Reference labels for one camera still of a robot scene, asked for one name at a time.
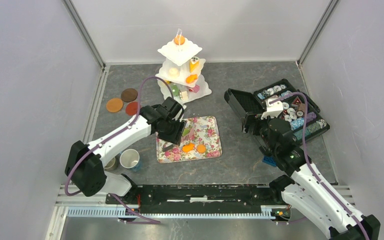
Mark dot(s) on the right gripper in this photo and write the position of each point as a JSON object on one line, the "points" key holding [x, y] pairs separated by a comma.
{"points": [[251, 118]]}

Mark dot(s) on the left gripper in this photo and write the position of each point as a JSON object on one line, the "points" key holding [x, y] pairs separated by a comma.
{"points": [[175, 138]]}

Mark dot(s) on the green macaron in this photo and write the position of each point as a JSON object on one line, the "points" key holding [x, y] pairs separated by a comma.
{"points": [[186, 132]]}

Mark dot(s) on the green toy cake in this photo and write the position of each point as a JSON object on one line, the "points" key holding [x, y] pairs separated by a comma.
{"points": [[175, 90]]}

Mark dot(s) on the pink toy cake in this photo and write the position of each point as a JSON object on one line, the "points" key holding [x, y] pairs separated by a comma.
{"points": [[194, 89]]}

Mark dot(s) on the white and blue mug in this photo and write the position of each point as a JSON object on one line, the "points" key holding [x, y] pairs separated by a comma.
{"points": [[130, 159]]}

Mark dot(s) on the cream cupcake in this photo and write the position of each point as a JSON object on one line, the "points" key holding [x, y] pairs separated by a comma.
{"points": [[173, 72]]}

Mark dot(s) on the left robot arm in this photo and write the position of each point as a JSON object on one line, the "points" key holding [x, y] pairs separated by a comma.
{"points": [[86, 161]]}

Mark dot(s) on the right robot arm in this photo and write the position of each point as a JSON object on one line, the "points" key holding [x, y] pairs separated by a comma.
{"points": [[303, 187]]}

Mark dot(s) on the floral rectangular tray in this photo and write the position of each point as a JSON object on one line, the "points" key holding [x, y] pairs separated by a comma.
{"points": [[200, 140]]}

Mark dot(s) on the blue toy brick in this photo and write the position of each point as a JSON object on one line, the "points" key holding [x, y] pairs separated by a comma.
{"points": [[269, 160]]}

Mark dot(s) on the light blue chip stack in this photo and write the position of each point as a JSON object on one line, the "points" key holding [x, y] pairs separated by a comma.
{"points": [[297, 123]]}

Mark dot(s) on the brown 100 chip stack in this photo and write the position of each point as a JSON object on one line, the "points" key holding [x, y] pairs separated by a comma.
{"points": [[301, 110]]}

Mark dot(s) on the black poker chip case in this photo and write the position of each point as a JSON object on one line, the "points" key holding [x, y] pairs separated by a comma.
{"points": [[242, 102]]}

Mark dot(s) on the purple chip stack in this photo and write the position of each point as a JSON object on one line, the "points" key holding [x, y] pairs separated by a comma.
{"points": [[311, 116]]}

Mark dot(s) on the red round coaster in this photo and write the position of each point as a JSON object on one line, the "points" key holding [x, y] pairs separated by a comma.
{"points": [[132, 108]]}

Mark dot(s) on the green blue chip stack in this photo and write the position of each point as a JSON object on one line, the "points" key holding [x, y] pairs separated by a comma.
{"points": [[310, 129]]}

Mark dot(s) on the white three-tier dessert stand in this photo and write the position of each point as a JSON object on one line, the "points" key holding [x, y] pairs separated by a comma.
{"points": [[179, 57]]}

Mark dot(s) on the dark brown round coaster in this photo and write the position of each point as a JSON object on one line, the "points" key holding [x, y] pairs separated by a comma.
{"points": [[129, 95]]}

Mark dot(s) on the olive brown cup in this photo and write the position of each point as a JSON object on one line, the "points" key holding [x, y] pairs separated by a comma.
{"points": [[112, 165]]}

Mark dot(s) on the orange round coaster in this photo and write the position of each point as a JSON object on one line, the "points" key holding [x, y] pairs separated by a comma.
{"points": [[114, 105]]}

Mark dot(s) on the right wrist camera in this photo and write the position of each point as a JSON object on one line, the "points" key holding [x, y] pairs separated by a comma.
{"points": [[273, 109]]}

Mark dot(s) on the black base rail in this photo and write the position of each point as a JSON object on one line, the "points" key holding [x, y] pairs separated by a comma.
{"points": [[202, 199]]}

